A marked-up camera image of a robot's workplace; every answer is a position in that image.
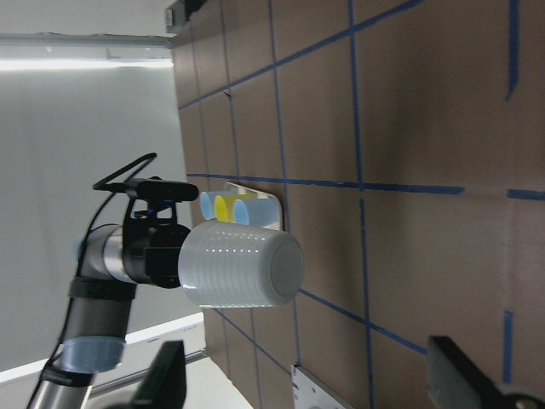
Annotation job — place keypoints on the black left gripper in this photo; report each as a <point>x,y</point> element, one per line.
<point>151,244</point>

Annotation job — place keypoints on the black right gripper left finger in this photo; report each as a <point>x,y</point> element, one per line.
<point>164,386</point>

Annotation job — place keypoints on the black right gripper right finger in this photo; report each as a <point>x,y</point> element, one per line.
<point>454,381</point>

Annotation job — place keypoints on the grey ikea cup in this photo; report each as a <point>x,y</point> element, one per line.
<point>227,265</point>

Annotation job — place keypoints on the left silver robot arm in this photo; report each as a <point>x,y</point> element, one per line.
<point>112,261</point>

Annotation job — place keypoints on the blue cup near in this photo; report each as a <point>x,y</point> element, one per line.
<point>207,204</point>

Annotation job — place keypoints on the blue cup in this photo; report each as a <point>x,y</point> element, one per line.
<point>207,204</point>
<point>256,212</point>

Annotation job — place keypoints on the yellow cup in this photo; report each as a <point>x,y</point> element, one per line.
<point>224,205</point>

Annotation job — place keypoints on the blue cup far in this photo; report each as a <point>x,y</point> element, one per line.
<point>256,212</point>

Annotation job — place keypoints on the cream plastic tray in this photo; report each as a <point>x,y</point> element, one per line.
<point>250,193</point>

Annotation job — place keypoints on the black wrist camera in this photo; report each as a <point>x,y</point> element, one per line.
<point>156,189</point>

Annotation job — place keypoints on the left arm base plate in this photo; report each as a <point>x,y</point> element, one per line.
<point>310,392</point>

